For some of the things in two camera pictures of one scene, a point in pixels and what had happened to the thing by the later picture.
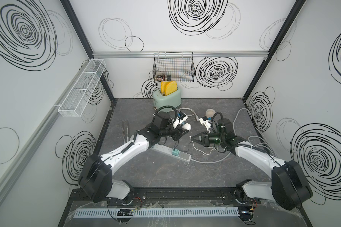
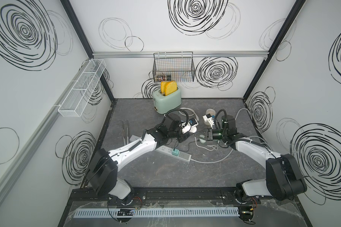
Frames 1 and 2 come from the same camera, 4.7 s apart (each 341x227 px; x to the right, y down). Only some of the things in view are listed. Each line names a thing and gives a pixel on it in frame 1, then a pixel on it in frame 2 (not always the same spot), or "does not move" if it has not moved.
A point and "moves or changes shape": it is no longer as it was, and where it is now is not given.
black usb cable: [188, 148] does not move
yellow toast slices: [168, 87] does not move
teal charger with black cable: [175, 152] does not move
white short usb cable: [191, 139] moves or changes shape
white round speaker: [186, 126] moves or changes shape
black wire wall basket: [174, 67] does not move
